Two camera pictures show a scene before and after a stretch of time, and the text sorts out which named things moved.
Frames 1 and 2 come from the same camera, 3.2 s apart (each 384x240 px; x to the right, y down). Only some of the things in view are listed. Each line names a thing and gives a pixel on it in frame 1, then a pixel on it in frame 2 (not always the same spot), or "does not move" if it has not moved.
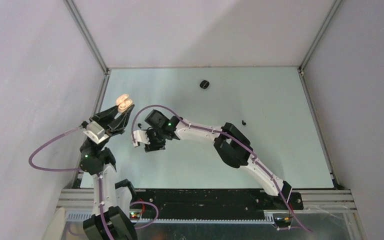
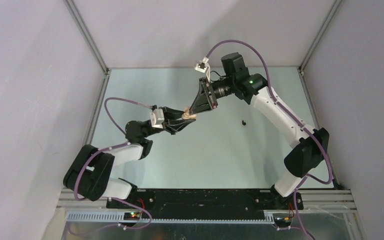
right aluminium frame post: (334, 6) does not move
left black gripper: (113, 126) → (171, 124)
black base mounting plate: (210, 203) does not move
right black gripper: (154, 146) → (204, 101)
